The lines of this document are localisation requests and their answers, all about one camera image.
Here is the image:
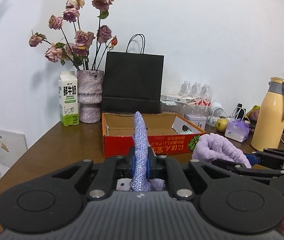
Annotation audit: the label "small floral tin box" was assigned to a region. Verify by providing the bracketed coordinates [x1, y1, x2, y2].
[184, 114, 207, 130]

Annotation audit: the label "right clear water bottle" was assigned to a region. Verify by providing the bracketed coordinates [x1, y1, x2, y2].
[201, 83, 212, 112]

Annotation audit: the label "yellow thermos jug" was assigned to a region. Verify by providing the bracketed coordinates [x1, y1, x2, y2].
[250, 77, 284, 151]

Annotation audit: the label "white charging cables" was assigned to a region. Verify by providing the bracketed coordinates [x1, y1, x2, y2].
[220, 107, 248, 124]

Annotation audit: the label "purple tissue pack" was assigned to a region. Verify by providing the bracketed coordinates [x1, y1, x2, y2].
[224, 119, 249, 143]

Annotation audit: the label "dried pink rose bouquet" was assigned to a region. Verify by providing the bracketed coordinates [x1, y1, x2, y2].
[28, 0, 117, 71]

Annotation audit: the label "white booklet against wall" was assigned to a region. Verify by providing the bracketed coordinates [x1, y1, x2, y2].
[0, 129, 28, 167]

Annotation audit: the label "yellow green apple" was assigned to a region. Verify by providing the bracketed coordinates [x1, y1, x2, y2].
[215, 118, 229, 133]

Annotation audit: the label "pink textured ceramic vase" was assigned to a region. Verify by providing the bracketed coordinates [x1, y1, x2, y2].
[77, 70, 104, 124]

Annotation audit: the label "black paper shopping bag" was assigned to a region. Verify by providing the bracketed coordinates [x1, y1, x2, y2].
[101, 34, 164, 114]

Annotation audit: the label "flat white orange box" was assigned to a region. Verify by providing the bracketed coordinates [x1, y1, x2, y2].
[160, 94, 195, 104]

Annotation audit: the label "orange cardboard fruit box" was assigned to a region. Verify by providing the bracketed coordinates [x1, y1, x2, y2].
[102, 113, 205, 158]

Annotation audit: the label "small white desk fan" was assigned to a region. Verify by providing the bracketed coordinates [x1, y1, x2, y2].
[207, 102, 223, 126]

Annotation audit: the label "middle clear water bottle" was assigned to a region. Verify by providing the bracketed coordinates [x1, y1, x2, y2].
[190, 82, 202, 102]

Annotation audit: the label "clear plastic food container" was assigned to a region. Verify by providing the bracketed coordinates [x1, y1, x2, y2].
[160, 101, 185, 116]

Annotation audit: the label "left clear water bottle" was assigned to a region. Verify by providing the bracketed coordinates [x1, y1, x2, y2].
[178, 81, 191, 96]

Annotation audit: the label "lilac fluffy towel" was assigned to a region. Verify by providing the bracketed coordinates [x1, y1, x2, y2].
[192, 133, 252, 168]

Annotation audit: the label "clear water bottle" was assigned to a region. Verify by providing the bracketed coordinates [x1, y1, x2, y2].
[190, 82, 202, 102]
[178, 81, 191, 96]
[201, 83, 212, 112]

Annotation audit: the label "white green milk carton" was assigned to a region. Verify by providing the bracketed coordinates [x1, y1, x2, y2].
[58, 71, 79, 126]

